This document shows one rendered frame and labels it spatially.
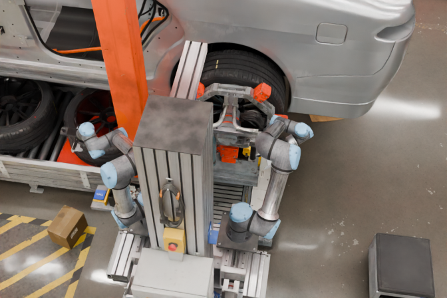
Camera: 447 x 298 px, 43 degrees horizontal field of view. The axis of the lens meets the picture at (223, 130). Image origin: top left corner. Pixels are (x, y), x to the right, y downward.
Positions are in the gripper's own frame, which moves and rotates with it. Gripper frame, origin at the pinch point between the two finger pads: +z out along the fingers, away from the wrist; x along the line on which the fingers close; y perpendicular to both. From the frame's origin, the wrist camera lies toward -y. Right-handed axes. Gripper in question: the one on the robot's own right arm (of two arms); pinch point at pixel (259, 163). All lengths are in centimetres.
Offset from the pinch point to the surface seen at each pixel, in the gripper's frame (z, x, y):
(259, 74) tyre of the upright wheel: -28, -37, 30
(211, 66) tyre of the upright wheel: -5, -52, 44
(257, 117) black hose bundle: -12.7, -19.6, 15.7
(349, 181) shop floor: -52, -57, -104
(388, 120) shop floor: -111, -101, -109
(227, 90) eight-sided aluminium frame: -5.7, -33.5, 34.3
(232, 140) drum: 7.0, -27.8, 5.1
